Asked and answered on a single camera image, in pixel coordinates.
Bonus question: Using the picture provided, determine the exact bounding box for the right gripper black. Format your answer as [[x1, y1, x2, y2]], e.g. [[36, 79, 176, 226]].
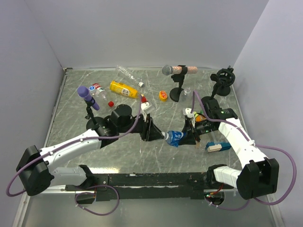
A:
[[178, 119, 217, 146]]

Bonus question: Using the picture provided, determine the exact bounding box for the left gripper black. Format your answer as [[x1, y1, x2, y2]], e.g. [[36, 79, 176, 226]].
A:
[[118, 113, 164, 142]]

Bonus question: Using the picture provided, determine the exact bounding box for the blue label clear bottle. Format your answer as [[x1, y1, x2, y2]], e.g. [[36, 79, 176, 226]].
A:
[[162, 131, 186, 147]]

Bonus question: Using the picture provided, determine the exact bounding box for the orange bottle red cap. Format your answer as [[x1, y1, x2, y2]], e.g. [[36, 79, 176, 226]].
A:
[[195, 114, 206, 122]]

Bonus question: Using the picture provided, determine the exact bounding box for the clear bottle green-print white cap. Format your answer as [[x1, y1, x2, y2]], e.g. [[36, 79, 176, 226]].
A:
[[184, 87, 192, 96]]

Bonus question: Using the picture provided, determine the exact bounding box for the small red bottle cap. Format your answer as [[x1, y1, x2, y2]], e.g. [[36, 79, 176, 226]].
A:
[[108, 101, 114, 107]]

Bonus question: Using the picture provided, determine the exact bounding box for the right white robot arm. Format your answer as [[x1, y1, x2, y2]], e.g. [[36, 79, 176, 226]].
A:
[[180, 99, 279, 200]]

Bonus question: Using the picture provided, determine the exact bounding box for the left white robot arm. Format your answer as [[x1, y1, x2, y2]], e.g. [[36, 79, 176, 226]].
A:
[[16, 103, 164, 196]]

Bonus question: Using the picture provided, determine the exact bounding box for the yellow lemon drink bottle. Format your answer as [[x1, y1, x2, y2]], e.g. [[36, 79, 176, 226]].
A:
[[109, 80, 139, 98]]

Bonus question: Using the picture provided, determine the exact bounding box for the red label clear bottle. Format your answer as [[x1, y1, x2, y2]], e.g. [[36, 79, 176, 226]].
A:
[[91, 83, 114, 111]]

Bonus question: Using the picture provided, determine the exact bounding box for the blue beige toy brick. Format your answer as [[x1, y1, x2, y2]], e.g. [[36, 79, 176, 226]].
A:
[[205, 142, 231, 153]]

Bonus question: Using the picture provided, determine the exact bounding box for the black clamp stand front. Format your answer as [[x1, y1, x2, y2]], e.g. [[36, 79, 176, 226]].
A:
[[201, 78, 221, 104]]

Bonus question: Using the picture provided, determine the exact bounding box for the black clamp stand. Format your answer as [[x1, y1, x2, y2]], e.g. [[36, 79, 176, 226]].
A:
[[210, 66, 235, 96], [201, 78, 221, 104]]

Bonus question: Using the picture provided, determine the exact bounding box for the yellow orange toy block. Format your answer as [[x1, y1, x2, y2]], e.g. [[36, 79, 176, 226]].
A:
[[159, 90, 168, 102]]

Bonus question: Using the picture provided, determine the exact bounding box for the black microphone stand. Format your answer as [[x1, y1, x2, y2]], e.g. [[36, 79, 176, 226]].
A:
[[169, 65, 187, 102]]

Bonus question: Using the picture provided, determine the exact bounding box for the silver head microphone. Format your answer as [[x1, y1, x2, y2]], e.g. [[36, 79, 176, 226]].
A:
[[161, 65, 198, 76]]

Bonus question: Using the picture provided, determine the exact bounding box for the black clamp stand rear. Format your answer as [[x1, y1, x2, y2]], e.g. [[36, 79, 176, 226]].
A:
[[210, 66, 235, 96]]

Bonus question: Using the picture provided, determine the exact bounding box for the purple microphone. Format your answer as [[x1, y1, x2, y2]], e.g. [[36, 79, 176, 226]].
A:
[[77, 86, 99, 111]]

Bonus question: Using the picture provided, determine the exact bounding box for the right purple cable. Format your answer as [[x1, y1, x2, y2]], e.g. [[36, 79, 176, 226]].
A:
[[190, 91, 298, 211]]

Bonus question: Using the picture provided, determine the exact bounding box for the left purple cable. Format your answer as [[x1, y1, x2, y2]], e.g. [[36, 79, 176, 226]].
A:
[[6, 94, 146, 197]]

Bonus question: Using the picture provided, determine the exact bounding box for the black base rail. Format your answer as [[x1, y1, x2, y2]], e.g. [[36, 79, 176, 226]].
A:
[[65, 172, 232, 201]]

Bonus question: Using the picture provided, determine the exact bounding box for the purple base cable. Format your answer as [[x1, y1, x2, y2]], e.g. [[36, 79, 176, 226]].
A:
[[74, 184, 120, 216]]

